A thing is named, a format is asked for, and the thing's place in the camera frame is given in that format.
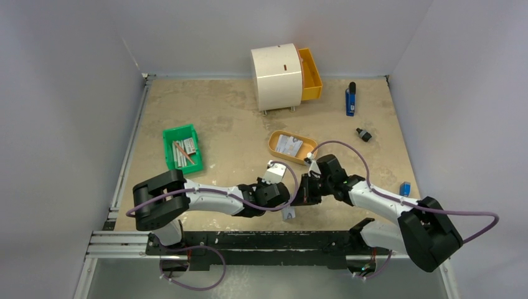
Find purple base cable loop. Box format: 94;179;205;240
159;241;229;290

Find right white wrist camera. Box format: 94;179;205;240
304;152;321;176

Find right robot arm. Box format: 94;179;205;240
292;154;463;272

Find cream round drawer cabinet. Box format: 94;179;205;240
250;43;303;113

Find yellow oval plastic tray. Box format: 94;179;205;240
268;130;318;165

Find small black knob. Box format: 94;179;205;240
356;128;372;142

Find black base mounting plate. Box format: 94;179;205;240
146;230;388;275

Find small card box in bin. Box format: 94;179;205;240
183;138;196;155

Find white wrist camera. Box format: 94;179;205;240
304;152;321;176
262;160;287;184

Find yellow open drawer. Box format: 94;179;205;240
298;48;323;102

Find green plastic bin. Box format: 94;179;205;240
163;124;204;174

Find brown pencil in bin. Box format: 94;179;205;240
174;141;194;164

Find small blue eraser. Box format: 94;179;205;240
399;181;411;197

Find grey tubes in bin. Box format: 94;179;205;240
172;141;188;168

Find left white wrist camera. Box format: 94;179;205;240
262;160;287;184

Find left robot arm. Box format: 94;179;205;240
126;169;292;255

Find aluminium frame rail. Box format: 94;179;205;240
87;231;388;262

